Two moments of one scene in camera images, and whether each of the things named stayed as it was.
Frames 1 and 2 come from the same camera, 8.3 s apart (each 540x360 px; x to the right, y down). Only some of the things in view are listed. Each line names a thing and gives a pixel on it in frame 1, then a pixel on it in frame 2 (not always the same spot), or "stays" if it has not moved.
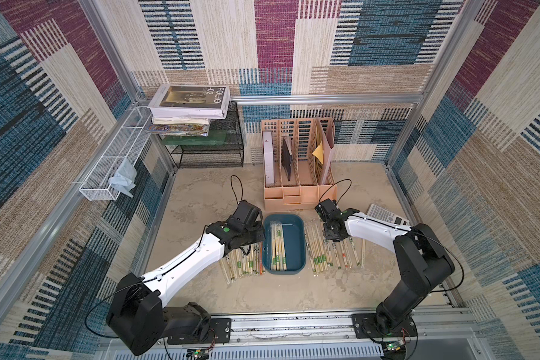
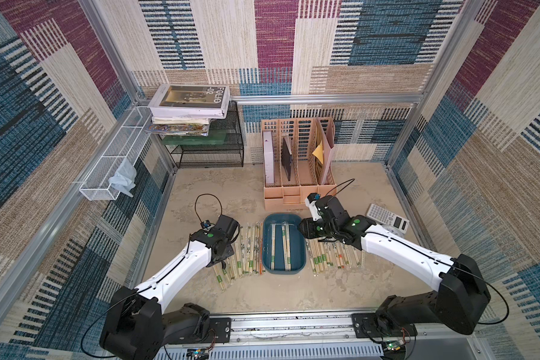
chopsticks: [246, 263] stays
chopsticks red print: [261, 257] stays
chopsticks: [223, 271] to [219, 279]
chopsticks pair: [354, 250] stays
